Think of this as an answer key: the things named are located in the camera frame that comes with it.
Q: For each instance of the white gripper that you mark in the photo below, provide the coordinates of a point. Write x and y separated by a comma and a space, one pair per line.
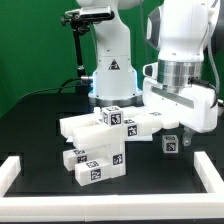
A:
194, 107

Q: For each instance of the white tagged cube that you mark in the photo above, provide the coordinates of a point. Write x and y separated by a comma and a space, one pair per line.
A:
170, 143
112, 116

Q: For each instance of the white chair seat part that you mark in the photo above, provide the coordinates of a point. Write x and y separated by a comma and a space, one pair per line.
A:
110, 161

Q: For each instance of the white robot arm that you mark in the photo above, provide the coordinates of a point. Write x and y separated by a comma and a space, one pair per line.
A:
179, 29

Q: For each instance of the white U-shaped fence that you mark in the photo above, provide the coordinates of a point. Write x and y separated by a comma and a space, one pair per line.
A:
207, 205

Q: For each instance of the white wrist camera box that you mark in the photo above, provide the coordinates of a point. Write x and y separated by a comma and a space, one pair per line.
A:
150, 70

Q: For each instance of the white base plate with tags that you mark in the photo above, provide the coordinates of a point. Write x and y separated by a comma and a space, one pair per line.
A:
138, 138

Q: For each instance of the black camera on stand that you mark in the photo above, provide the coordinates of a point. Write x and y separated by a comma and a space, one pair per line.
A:
88, 14

